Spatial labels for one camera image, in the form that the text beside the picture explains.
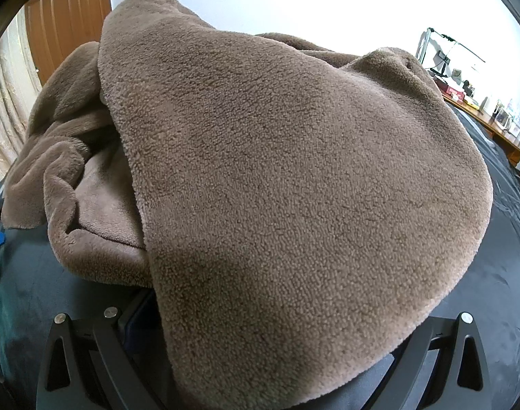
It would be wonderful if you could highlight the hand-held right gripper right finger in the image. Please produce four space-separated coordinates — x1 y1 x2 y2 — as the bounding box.
384 313 494 410

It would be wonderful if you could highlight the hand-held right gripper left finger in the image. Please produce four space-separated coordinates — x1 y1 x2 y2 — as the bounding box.
40 290 171 410

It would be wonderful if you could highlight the brown fleece sweater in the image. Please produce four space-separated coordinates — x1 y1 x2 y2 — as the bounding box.
1 0 495 410

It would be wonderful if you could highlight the dark grey bed sheet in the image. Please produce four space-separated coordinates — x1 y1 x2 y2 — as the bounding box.
0 105 520 410

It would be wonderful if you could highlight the beige curtain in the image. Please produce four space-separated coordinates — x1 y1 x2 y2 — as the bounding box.
0 19 42 172

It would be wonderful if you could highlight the wooden door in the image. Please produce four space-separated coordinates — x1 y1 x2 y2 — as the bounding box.
25 0 112 88

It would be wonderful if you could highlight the wooden desk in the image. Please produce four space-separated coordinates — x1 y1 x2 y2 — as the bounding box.
441 92 520 167

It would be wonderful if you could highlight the small black screen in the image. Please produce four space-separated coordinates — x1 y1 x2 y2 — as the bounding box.
435 51 454 78

